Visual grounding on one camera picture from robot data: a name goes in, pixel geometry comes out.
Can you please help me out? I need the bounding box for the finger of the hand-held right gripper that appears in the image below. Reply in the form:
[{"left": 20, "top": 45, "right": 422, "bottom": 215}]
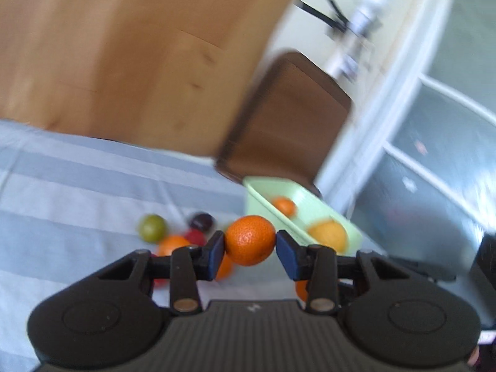
[{"left": 387, "top": 256, "right": 458, "bottom": 283}]

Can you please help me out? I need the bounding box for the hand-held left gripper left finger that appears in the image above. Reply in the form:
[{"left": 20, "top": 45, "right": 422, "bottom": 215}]
[{"left": 83, "top": 232, "right": 226, "bottom": 314}]

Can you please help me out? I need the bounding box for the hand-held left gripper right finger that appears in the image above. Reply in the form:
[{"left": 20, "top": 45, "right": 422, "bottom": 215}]
[{"left": 275, "top": 230, "right": 411, "bottom": 314}]

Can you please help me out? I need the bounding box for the orange tangerine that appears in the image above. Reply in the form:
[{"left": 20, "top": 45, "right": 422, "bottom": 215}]
[
  {"left": 294, "top": 279, "right": 310, "bottom": 303},
  {"left": 272, "top": 197, "right": 297, "bottom": 218},
  {"left": 215, "top": 254, "right": 235, "bottom": 281},
  {"left": 157, "top": 236, "right": 192, "bottom": 257},
  {"left": 225, "top": 215, "right": 277, "bottom": 267}
]

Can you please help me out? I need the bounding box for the small red fruit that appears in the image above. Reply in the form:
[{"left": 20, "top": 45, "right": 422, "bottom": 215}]
[{"left": 183, "top": 228, "right": 207, "bottom": 246}]

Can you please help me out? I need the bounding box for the dark purple plum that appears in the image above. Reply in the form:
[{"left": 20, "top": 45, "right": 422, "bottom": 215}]
[{"left": 188, "top": 211, "right": 215, "bottom": 231}]

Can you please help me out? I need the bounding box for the large yellow orange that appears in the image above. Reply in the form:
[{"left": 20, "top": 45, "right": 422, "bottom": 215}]
[{"left": 308, "top": 220, "right": 348, "bottom": 253}]

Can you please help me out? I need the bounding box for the light green plastic basket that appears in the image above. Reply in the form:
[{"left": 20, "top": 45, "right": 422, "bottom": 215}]
[{"left": 242, "top": 176, "right": 363, "bottom": 257}]

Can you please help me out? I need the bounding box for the green tangerine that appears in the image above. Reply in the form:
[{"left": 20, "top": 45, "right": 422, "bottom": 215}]
[{"left": 139, "top": 214, "right": 168, "bottom": 244}]

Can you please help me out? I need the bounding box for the brown woven chair back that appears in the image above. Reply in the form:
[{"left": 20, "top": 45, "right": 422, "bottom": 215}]
[{"left": 215, "top": 48, "right": 355, "bottom": 198}]

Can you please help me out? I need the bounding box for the striped grey tablecloth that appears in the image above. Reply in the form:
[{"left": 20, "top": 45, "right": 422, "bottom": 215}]
[{"left": 0, "top": 118, "right": 496, "bottom": 372}]

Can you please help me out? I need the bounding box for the white power strip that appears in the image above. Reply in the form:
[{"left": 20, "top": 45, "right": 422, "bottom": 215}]
[{"left": 323, "top": 0, "right": 388, "bottom": 39}]

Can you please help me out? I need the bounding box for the white window frame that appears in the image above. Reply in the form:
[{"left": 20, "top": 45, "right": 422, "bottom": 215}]
[{"left": 316, "top": 0, "right": 496, "bottom": 264}]

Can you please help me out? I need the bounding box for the wood pattern wall sheet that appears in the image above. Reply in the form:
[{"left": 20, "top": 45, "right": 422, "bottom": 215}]
[{"left": 0, "top": 0, "right": 311, "bottom": 159}]

